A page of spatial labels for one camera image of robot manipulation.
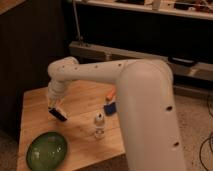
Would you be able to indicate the grey metal rail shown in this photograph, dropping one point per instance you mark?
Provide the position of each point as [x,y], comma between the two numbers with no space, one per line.
[90,51]

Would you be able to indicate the black eraser block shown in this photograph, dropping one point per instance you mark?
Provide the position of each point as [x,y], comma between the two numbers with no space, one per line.
[56,113]

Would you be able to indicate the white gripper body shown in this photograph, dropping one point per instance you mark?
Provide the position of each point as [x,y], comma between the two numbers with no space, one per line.
[56,91]

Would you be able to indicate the wooden shelf with clutter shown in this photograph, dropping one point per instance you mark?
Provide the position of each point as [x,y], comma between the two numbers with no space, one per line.
[155,6]

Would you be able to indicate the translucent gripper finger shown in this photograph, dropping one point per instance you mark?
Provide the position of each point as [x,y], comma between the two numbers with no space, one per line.
[59,105]
[50,104]

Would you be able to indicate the green glass bowl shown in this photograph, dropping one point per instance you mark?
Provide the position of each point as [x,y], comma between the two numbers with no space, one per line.
[46,152]

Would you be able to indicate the clear plastic bottle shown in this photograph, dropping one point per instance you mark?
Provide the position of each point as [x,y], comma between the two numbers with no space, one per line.
[99,122]

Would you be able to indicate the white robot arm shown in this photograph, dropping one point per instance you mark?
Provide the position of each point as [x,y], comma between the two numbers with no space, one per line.
[144,102]

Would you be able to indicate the blue sponge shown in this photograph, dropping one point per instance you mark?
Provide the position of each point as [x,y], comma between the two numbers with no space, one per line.
[110,109]

